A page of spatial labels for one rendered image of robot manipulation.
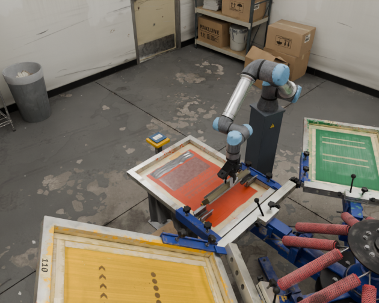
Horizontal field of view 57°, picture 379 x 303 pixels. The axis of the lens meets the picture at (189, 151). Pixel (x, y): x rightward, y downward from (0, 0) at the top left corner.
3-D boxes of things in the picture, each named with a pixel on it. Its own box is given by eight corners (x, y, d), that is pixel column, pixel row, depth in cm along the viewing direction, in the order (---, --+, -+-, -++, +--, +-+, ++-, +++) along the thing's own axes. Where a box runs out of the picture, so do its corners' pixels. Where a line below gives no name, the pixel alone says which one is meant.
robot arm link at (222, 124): (246, 51, 201) (209, 125, 195) (264, 55, 195) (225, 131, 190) (251, 61, 211) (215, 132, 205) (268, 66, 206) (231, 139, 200)
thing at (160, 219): (150, 221, 254) (145, 179, 228) (154, 219, 256) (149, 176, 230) (195, 260, 229) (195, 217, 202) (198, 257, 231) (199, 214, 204)
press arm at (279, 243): (178, 182, 239) (177, 175, 235) (184, 178, 242) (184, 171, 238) (351, 306, 169) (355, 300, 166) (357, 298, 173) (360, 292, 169)
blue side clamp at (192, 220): (175, 217, 203) (175, 210, 199) (181, 213, 206) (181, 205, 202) (213, 248, 187) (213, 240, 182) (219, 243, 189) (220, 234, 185)
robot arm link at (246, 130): (237, 119, 197) (227, 127, 190) (254, 125, 192) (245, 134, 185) (236, 130, 202) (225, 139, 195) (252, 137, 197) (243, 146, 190)
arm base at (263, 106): (269, 100, 258) (271, 88, 252) (282, 109, 248) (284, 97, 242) (252, 104, 253) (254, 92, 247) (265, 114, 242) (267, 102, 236)
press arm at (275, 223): (258, 223, 194) (259, 217, 190) (264, 217, 197) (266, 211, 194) (284, 241, 184) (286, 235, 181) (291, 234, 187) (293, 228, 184)
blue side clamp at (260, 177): (236, 172, 234) (237, 165, 229) (240, 169, 237) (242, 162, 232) (274, 195, 217) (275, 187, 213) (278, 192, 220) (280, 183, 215)
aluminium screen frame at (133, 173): (127, 175, 230) (126, 171, 228) (190, 139, 262) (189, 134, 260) (215, 246, 186) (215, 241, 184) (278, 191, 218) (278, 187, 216)
